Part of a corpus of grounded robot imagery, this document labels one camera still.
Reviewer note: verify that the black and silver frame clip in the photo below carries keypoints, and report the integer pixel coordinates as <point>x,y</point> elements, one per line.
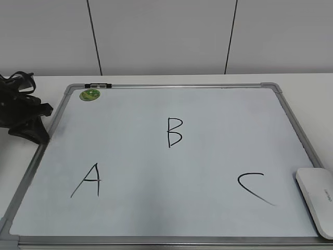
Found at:
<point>98,86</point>

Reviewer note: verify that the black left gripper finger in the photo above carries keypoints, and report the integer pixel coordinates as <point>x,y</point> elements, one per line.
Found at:
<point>32,130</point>

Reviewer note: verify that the green round magnet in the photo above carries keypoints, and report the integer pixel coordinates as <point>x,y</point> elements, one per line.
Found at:
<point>89,95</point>

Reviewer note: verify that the white board eraser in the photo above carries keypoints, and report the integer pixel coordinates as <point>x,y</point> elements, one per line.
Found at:
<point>316,187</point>

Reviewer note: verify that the white board with grey frame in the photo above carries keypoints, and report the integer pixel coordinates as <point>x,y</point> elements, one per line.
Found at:
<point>190,166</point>

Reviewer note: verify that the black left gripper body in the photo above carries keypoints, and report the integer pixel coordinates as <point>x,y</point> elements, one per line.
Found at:
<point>18,105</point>

